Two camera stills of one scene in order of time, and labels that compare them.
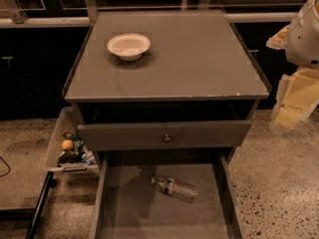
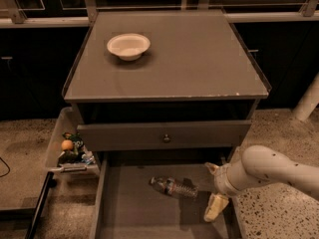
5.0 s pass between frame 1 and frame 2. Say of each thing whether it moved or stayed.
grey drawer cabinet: stayed
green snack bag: stayed
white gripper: moved
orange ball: stayed
